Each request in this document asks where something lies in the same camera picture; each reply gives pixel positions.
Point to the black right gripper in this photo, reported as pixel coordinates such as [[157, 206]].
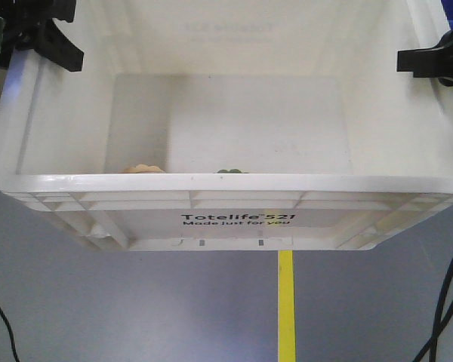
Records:
[[436, 62]]

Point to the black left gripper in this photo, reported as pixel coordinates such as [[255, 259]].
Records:
[[29, 25]]

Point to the pink plush ball toy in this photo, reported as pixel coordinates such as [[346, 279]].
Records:
[[142, 169]]

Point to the white plastic tote box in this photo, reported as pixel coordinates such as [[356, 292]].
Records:
[[342, 152]]

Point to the cream plush ball toy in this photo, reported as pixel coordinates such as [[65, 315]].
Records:
[[231, 171]]

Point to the yellow floor tape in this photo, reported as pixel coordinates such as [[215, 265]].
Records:
[[286, 307]]

